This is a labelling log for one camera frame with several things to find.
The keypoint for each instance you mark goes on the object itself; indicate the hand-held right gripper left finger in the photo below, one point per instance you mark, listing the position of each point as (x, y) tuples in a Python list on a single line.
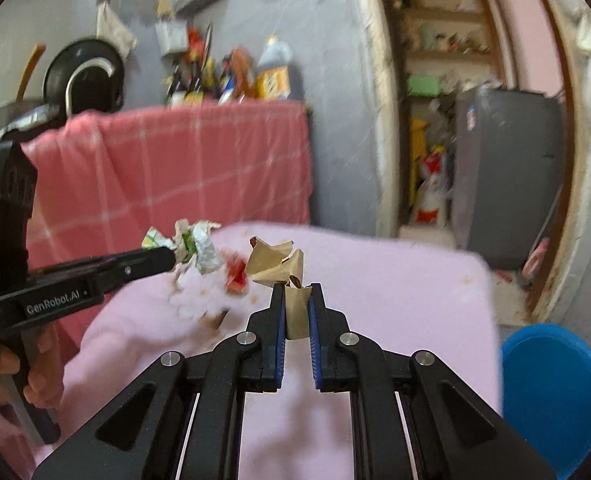
[(278, 345)]

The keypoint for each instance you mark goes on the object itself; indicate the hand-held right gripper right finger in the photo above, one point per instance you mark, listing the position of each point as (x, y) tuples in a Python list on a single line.
[(316, 345)]

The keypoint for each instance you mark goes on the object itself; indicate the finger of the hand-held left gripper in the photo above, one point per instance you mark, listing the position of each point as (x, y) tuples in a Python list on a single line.
[(135, 266)]

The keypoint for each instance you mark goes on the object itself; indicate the green white wrapper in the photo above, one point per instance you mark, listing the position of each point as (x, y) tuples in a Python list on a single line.
[(203, 250)]

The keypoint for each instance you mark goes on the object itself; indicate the torn brown paper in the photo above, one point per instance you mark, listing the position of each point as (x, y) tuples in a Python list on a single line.
[(270, 265)]

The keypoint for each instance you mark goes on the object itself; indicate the person's left forearm pink sleeve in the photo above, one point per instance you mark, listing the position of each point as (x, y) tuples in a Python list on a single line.
[(0, 442)]

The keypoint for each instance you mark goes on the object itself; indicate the person's left hand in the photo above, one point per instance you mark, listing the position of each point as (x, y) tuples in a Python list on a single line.
[(48, 365)]

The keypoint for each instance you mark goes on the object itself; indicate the red snack packet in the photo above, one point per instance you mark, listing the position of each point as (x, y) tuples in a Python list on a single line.
[(235, 275)]

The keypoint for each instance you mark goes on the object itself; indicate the red plaid cloth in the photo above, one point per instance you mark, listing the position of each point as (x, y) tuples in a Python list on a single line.
[(200, 160)]

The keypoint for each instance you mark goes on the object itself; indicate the black round pan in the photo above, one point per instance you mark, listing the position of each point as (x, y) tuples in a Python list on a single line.
[(83, 67)]

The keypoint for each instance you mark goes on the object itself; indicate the red white plastic bag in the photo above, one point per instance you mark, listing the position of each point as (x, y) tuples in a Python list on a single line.
[(433, 195)]

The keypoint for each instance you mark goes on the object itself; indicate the yellow bottle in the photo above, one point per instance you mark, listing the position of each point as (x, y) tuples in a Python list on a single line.
[(419, 155)]

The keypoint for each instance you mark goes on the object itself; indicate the row of condiment bottles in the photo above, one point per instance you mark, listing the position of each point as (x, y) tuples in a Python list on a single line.
[(240, 75)]

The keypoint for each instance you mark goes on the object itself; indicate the beige hanging cloth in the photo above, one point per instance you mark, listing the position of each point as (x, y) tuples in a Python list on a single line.
[(115, 30)]

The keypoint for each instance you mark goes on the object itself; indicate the blue plastic stool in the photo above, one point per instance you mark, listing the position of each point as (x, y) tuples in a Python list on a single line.
[(550, 395)]

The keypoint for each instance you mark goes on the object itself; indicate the grey refrigerator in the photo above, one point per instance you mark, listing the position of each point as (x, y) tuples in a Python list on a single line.
[(505, 170)]

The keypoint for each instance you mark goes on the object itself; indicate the green container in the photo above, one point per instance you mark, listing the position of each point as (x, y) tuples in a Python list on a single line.
[(424, 86)]

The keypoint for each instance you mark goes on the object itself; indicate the row of shelf knickknacks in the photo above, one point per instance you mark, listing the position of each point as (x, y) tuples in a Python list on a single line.
[(440, 40)]

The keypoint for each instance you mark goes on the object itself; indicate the wooden shelf unit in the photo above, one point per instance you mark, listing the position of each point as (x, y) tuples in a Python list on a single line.
[(475, 56)]

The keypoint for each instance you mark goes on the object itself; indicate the pink door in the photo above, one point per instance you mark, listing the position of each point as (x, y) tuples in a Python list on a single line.
[(525, 25)]

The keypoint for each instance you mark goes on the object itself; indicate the white wall box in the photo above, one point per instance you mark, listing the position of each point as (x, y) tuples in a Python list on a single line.
[(171, 37)]

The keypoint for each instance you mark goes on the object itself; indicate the wooden door frame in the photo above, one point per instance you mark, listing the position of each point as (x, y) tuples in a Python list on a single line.
[(571, 170)]

